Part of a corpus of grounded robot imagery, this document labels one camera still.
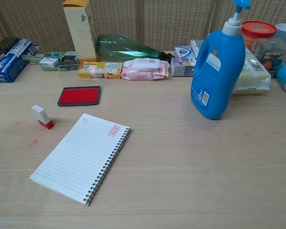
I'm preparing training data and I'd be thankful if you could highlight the red white stamp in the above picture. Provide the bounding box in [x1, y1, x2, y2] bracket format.
[31, 104, 55, 130]

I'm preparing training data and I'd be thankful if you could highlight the spiral lined notebook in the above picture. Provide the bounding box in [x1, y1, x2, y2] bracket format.
[30, 113, 131, 206]

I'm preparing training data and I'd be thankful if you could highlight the pink wet wipes pack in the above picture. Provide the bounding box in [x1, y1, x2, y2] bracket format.
[120, 58, 170, 81]

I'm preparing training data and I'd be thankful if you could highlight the yellow flat box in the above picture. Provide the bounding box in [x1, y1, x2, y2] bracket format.
[78, 62, 123, 80]

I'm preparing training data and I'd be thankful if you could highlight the purple blue small box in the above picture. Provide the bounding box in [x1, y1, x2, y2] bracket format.
[170, 57, 196, 77]

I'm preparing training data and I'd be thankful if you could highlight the red ink pad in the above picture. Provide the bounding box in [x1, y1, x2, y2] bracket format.
[57, 63, 103, 107]

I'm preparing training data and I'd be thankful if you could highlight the green plastic spray bottle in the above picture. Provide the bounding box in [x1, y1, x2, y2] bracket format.
[96, 34, 174, 62]

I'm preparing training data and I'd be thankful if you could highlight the white blue soap box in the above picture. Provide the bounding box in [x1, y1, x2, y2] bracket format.
[174, 45, 196, 59]

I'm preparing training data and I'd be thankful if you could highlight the blue detergent pump bottle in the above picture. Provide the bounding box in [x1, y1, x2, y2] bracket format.
[190, 0, 251, 120]

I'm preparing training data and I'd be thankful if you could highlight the woven folding screen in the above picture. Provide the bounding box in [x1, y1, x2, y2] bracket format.
[0, 0, 286, 60]

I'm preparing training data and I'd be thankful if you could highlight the tall cream orange carton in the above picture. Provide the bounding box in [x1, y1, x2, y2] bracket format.
[62, 0, 98, 64]

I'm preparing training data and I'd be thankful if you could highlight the small white box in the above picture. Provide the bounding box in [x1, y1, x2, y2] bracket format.
[40, 57, 59, 68]

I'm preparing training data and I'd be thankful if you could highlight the white clear-wrapped pack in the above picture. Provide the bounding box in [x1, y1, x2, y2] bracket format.
[232, 46, 272, 95]

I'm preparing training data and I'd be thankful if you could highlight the clear plastic box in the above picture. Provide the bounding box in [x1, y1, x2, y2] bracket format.
[251, 37, 286, 73]

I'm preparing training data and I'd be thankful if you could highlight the blue toothpaste box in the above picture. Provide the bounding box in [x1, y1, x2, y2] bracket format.
[0, 39, 38, 83]

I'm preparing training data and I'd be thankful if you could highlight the orange lid jar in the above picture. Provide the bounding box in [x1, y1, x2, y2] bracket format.
[241, 21, 277, 52]

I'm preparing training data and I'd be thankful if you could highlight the dark drink bottle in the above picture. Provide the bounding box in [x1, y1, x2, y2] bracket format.
[0, 37, 21, 66]

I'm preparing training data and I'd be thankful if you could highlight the green handled tray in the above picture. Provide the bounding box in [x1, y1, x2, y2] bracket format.
[21, 52, 67, 72]

